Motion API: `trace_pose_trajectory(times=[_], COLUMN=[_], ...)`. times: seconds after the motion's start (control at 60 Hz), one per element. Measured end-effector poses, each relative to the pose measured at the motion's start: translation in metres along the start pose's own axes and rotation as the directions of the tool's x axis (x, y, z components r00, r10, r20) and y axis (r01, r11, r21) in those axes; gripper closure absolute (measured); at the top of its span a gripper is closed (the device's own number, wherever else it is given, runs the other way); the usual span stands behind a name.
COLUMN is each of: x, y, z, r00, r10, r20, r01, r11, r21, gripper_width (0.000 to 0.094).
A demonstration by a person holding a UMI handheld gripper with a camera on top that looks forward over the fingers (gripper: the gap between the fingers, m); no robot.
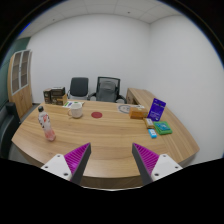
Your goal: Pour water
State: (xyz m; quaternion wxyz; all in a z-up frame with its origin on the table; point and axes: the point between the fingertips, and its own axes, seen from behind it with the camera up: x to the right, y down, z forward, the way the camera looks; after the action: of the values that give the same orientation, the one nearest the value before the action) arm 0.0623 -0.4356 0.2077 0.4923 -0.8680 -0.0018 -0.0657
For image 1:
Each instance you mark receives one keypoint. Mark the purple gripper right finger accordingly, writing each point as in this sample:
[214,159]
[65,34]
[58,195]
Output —
[152,166]

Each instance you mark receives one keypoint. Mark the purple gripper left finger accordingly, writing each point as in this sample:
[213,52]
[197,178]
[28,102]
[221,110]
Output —
[70,166]

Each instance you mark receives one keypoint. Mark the plastic water bottle pink label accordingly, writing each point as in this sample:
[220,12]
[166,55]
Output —
[44,121]

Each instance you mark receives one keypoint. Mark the small blue white box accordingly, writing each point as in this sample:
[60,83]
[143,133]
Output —
[152,133]

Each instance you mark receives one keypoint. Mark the green flat box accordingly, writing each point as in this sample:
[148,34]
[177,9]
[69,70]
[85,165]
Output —
[162,128]

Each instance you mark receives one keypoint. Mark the small tan box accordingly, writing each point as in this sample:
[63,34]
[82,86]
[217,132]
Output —
[149,123]

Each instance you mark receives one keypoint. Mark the purple upright box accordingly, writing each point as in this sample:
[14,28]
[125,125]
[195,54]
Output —
[156,109]

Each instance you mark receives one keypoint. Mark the white ceramic mug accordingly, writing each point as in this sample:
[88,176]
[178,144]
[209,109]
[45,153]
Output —
[75,110]

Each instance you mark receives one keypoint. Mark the small wooden box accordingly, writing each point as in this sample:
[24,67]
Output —
[137,113]

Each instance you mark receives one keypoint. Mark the red round coaster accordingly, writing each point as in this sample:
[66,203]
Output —
[96,115]

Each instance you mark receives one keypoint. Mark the white paper with green print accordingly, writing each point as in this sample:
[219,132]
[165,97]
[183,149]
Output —
[68,104]

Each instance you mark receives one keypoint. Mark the round white plate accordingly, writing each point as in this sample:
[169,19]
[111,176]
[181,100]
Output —
[124,108]

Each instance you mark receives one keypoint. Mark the wooden side desk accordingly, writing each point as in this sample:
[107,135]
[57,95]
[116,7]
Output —
[139,97]

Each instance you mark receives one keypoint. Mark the dark brown stacked boxes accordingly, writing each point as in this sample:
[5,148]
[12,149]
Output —
[55,95]

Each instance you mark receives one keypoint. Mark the black chair at left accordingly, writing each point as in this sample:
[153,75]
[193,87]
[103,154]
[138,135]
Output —
[9,123]

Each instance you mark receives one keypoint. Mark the black mesh office chair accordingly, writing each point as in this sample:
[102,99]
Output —
[78,87]

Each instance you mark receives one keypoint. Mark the grey office chair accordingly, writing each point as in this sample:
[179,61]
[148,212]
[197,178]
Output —
[107,90]

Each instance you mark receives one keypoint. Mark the wooden glass-door cabinet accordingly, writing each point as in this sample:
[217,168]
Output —
[19,87]

